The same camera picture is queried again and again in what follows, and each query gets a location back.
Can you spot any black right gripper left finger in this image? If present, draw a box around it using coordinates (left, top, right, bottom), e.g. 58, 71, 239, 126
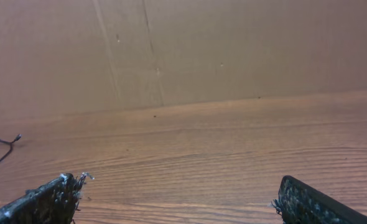
0, 172, 89, 224

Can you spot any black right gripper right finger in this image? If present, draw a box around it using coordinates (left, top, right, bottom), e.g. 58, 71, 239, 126
271, 175, 367, 224

